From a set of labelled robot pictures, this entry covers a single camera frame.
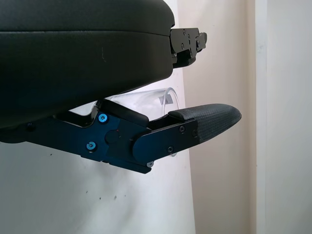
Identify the clear glass cup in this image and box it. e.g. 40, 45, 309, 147
69, 86, 181, 157

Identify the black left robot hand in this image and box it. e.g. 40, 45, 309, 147
0, 0, 242, 175

